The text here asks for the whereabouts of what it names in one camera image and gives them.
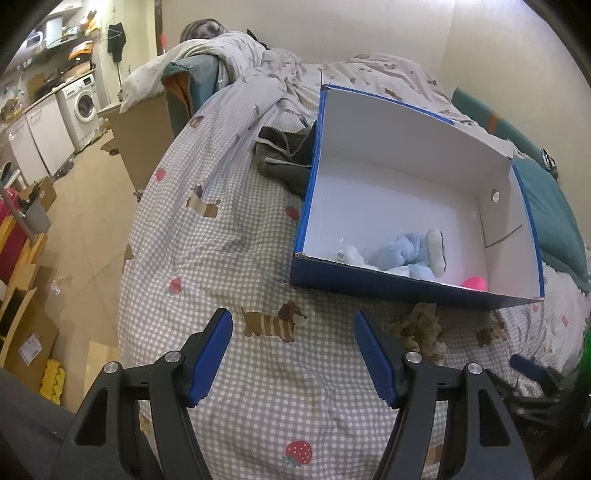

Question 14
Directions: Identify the teal cushion with orange stripe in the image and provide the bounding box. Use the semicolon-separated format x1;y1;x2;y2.
450;87;546;161

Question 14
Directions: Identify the white printed duvet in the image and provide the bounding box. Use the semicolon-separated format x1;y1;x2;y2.
119;31;333;134

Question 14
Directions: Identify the teal pillow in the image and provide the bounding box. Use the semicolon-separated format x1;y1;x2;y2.
512;158;591;294

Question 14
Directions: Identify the yellow and red shelf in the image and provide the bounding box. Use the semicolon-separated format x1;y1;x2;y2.
0;187;49;289

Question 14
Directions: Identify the grey bin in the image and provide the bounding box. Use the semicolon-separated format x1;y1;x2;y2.
20;198;52;237

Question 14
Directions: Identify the white water heater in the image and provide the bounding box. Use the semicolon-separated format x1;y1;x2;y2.
44;18;66;45

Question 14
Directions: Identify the light blue fluffy scrunchie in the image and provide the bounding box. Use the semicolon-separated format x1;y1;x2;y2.
372;233;437;280

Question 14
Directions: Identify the blue cardboard box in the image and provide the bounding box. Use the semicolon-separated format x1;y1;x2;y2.
289;69;546;312

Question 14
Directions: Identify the brown cardboard cabinet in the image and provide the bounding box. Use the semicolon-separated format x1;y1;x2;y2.
97;91;176;195

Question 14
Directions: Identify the yellow egg tray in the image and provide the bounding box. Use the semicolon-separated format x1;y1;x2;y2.
41;360;68;405

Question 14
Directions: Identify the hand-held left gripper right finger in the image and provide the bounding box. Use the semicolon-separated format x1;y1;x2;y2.
353;309;536;480

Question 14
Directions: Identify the black and white small item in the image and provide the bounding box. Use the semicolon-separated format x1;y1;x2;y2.
539;148;562;175

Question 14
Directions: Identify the brown frilly scrunchie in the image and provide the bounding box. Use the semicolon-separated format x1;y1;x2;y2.
385;302;448;364

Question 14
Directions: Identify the cardboard box with label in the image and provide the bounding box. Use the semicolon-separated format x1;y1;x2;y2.
0;287;61;393

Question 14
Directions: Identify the teal and orange cloth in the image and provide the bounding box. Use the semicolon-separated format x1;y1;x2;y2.
161;54;219;133

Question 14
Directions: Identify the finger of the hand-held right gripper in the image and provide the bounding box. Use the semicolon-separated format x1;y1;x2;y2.
510;353;563;394

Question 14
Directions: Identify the white soft item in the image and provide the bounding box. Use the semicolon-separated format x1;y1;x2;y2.
336;246;377;270
425;228;448;278

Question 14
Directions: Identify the black hanging garment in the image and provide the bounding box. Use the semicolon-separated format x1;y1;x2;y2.
107;22;127;59

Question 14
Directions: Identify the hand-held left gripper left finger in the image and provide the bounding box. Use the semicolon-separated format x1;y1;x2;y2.
58;308;234;480

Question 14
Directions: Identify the dark cloth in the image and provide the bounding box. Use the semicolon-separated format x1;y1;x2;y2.
256;120;319;198

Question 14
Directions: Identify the grey striped cloth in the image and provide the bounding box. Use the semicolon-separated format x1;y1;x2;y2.
180;18;230;42

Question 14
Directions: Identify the white washing machine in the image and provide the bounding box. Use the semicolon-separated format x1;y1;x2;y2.
55;73;103;151

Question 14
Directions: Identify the white kitchen cabinet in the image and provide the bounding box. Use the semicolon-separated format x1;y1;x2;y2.
7;96;75;179

